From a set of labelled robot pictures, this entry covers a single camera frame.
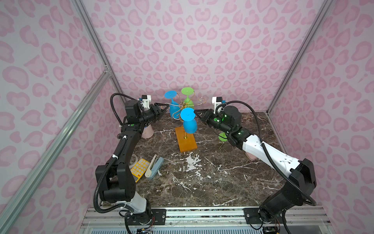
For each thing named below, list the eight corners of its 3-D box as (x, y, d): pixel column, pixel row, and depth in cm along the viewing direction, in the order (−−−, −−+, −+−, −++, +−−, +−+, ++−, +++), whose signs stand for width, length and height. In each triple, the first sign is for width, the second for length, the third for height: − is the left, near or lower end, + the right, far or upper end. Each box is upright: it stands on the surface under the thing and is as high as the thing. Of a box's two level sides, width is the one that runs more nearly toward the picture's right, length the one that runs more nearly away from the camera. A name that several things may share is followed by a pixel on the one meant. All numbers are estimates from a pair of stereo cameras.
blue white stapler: (144, 177, 89) (143, 174, 86) (155, 157, 97) (154, 154, 94) (153, 180, 87) (152, 178, 84) (164, 159, 96) (163, 157, 93)
